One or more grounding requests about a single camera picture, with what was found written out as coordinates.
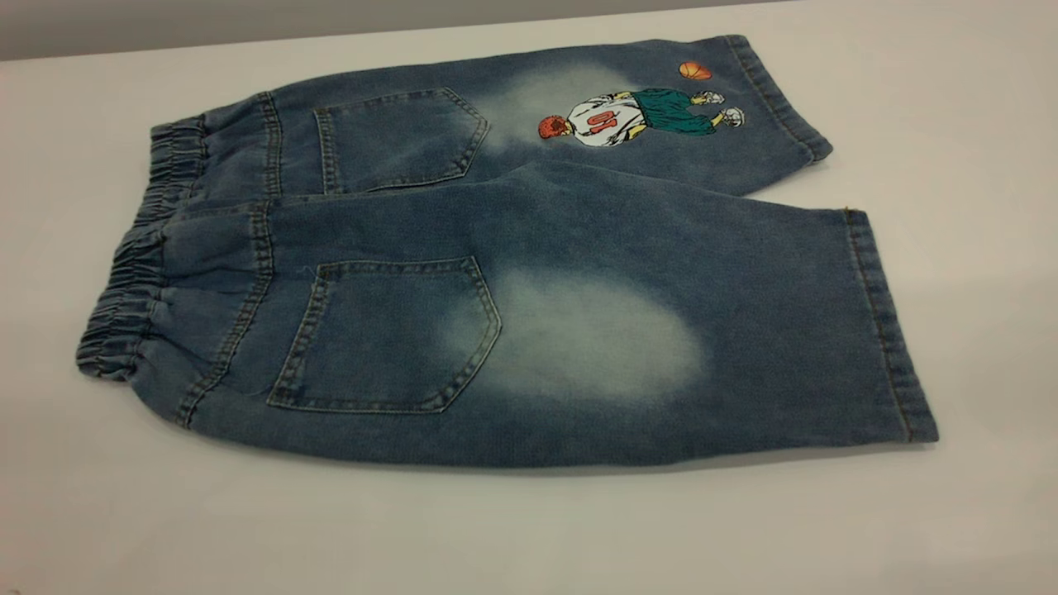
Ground blue denim shorts with print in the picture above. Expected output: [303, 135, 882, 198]
[76, 33, 940, 470]

